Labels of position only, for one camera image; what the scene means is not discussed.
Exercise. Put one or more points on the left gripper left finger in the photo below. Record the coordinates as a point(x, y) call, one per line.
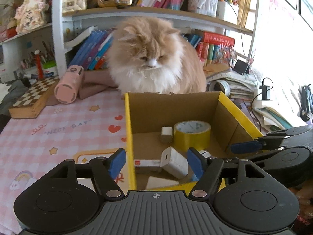
point(105, 171)

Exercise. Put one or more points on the red dictionary book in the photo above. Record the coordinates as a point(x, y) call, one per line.
point(215, 38)

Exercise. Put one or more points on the white bookshelf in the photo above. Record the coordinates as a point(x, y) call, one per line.
point(64, 27)

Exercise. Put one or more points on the white charger cube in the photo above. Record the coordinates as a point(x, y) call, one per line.
point(174, 163)

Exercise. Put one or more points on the orange white fluffy cat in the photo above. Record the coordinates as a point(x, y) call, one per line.
point(148, 54)

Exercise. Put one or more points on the white blue spray bottle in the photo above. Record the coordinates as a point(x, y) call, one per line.
point(204, 155)

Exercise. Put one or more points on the stack of books and papers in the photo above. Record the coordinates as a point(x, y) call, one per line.
point(269, 115)

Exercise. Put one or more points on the pink checkered tablecloth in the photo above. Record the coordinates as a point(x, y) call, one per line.
point(99, 125)

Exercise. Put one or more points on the yellow cardboard box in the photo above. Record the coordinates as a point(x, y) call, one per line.
point(205, 121)

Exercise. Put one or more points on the yellow tape roll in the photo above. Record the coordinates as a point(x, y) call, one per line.
point(191, 133)

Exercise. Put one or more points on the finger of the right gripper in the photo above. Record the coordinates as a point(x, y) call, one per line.
point(247, 146)
point(288, 161)

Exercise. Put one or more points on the brown folded cloth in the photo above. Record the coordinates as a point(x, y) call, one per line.
point(95, 81)

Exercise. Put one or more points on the black power adapter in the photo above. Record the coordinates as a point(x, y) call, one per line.
point(265, 89)

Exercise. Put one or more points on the small white plug adapter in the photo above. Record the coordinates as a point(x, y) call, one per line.
point(166, 134)

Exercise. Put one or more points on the white red small box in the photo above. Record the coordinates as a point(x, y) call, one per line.
point(145, 166)

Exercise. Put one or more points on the pink cylindrical pencil case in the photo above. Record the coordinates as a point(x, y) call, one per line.
point(66, 90)

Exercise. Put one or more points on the blue leaning books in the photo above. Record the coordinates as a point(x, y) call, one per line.
point(89, 51)

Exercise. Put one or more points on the floral doll figure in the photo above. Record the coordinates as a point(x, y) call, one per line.
point(31, 15)

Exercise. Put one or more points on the red pen holder bottle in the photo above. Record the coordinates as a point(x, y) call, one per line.
point(38, 65)

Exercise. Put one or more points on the wooden chessboard box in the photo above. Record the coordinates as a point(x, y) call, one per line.
point(30, 104)

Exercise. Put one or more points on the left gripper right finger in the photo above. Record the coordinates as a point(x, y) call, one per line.
point(208, 171)

